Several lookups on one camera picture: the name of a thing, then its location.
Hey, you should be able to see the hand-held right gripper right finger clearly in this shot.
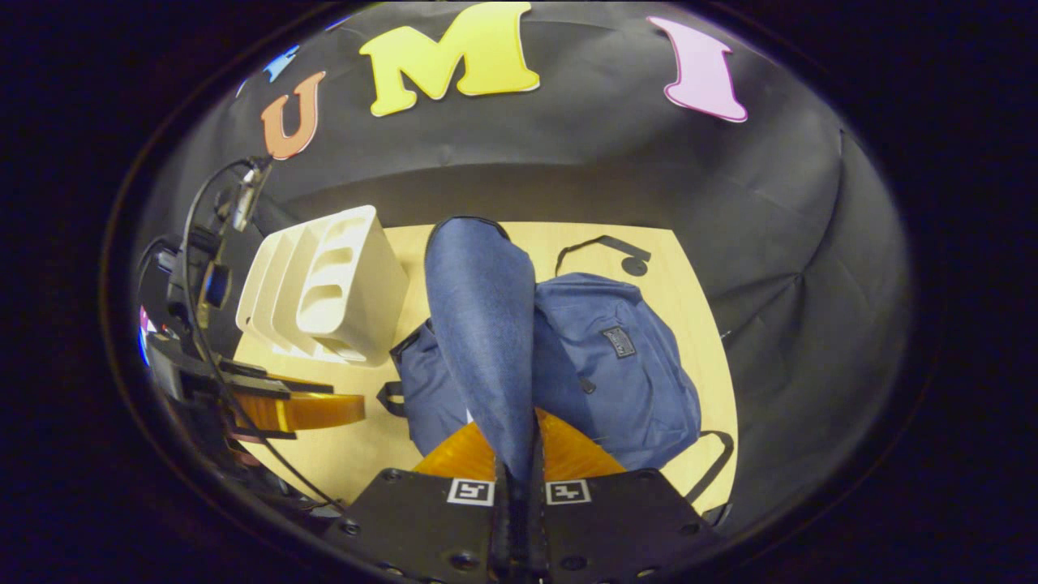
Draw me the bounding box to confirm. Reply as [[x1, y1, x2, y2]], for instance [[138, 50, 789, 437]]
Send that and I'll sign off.
[[527, 410, 723, 584]]

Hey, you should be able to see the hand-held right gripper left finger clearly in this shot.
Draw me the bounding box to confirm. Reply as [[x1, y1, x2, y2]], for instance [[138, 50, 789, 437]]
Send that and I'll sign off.
[[324, 422, 520, 584]]

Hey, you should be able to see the white plastic bookshelf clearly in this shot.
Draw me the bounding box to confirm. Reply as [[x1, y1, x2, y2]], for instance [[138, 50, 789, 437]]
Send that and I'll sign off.
[[235, 204, 410, 367]]

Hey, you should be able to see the blue schoolbag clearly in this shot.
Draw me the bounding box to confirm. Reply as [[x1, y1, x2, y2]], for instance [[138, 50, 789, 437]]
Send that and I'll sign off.
[[375, 215, 736, 524]]

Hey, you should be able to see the black backdrop cloth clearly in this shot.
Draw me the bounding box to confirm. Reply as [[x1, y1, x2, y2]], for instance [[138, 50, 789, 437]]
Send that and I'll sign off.
[[134, 0, 913, 536]]

